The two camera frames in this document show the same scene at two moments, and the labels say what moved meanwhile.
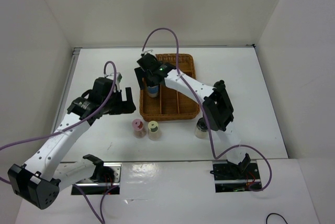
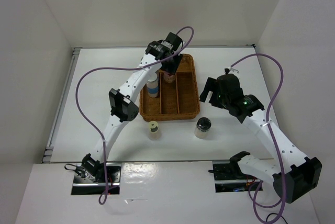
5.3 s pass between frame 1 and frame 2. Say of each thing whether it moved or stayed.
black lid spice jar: stayed
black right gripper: moved
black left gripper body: moved
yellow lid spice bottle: stayed
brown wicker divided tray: stayed
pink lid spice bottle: moved
